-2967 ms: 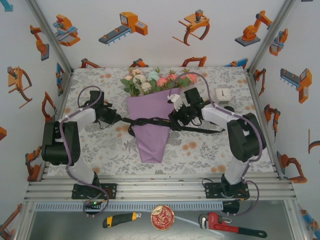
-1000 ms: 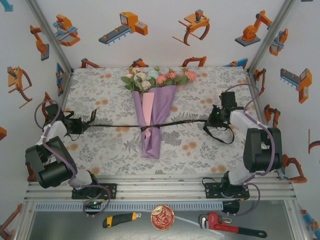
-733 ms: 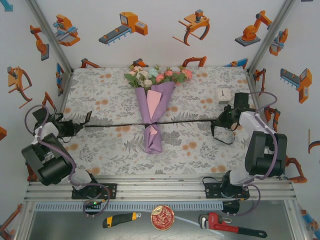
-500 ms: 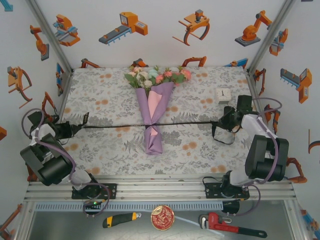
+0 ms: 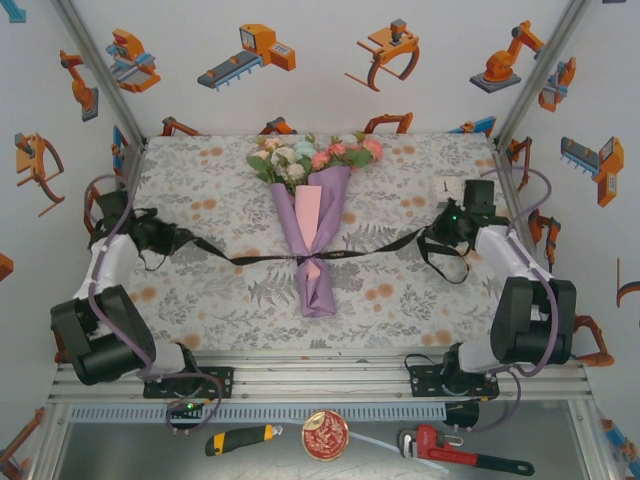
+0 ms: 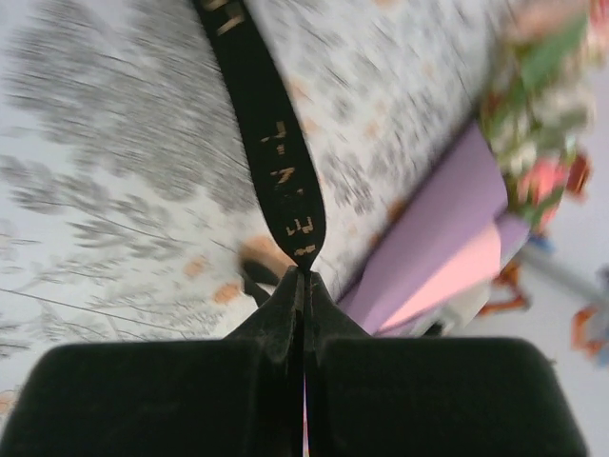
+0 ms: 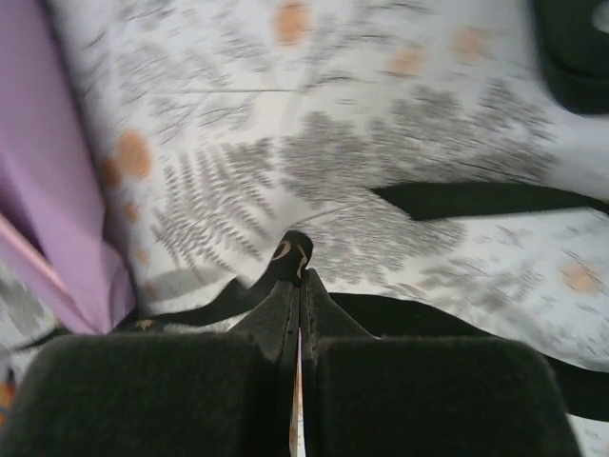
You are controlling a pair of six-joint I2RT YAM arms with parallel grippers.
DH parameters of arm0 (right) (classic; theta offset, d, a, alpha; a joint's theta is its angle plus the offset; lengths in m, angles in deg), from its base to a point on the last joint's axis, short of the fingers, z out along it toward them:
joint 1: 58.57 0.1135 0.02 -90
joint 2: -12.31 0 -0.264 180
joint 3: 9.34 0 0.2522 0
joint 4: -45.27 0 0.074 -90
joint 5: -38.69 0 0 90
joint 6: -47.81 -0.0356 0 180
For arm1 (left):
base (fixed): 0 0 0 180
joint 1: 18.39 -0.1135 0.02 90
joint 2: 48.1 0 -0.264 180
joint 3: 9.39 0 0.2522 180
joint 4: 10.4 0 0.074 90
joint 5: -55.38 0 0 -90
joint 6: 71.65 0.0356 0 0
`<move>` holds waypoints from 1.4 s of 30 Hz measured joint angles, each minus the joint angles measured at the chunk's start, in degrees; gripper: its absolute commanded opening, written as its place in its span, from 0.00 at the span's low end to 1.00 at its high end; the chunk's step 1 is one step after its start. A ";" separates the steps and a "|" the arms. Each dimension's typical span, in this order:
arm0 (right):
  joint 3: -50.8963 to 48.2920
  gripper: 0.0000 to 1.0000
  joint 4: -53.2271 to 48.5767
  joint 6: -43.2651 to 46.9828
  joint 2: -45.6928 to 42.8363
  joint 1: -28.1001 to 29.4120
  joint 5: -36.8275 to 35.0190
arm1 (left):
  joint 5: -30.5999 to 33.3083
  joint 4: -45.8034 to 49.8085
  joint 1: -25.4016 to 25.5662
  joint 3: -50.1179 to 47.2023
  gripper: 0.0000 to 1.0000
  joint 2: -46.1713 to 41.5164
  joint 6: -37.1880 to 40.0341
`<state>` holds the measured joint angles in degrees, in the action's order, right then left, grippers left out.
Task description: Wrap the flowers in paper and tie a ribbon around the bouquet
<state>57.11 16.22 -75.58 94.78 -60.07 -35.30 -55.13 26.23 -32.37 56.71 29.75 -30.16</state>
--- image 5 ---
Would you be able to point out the black ribbon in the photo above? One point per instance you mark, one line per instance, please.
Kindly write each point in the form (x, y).
(160, 237)

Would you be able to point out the pink fake flower stem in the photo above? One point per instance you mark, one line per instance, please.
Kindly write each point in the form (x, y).
(327, 154)
(372, 149)

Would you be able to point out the purple and pink wrapping paper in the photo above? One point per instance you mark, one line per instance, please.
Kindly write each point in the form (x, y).
(332, 210)

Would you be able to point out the peach fake flower stem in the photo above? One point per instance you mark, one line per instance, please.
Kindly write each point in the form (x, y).
(265, 150)

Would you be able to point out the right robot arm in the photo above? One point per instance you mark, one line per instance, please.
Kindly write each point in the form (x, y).
(530, 320)

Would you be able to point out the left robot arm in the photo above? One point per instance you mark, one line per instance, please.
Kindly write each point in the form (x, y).
(110, 345)

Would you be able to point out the white square clock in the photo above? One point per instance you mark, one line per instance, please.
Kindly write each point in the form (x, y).
(445, 187)

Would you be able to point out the floral tablecloth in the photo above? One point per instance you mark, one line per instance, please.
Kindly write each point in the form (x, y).
(225, 310)

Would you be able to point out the black controller box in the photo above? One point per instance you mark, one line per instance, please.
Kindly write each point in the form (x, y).
(187, 407)
(462, 412)

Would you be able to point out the grey metal shelf plate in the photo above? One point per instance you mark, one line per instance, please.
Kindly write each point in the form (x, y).
(150, 450)

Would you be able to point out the red pipe wrench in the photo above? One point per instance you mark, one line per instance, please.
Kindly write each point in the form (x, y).
(440, 452)

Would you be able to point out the yellow black utility knife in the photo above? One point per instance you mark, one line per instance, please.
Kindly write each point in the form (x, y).
(240, 437)

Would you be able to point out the round red gold tin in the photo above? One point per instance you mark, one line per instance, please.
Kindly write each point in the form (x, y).
(325, 435)

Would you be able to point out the aluminium side rail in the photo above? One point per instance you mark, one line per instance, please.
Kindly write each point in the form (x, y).
(502, 155)
(136, 155)

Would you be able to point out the aluminium corner post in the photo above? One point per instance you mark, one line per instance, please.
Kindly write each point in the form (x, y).
(96, 65)
(547, 65)

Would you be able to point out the aluminium rail base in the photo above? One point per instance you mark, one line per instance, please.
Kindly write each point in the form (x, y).
(325, 385)

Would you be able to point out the aluminium frame leg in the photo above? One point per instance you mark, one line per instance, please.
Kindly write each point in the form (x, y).
(592, 440)
(47, 440)

